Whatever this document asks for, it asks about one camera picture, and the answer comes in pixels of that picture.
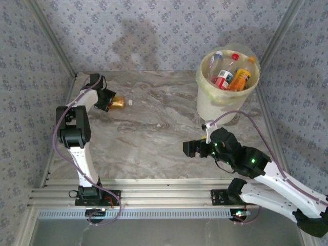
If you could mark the small black controller board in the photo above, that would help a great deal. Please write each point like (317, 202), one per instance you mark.
(239, 213)
(96, 212)

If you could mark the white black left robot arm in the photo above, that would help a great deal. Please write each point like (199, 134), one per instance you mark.
(82, 164)

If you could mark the white plastic bin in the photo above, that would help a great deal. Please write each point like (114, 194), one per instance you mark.
(208, 111)

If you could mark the purple blue label clear bottle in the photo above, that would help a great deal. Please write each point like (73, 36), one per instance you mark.
(216, 61)

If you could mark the red gold label bottle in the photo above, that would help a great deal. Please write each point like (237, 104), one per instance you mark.
(118, 102)

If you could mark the orange juice bottle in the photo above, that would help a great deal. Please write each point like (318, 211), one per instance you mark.
(239, 79)

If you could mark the aluminium frame post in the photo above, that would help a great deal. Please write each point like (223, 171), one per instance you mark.
(284, 25)
(52, 38)

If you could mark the red white label water bottle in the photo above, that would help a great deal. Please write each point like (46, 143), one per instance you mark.
(223, 80)

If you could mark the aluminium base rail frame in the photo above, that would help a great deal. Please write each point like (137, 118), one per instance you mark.
(166, 191)

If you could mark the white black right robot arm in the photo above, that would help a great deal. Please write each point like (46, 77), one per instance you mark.
(269, 197)

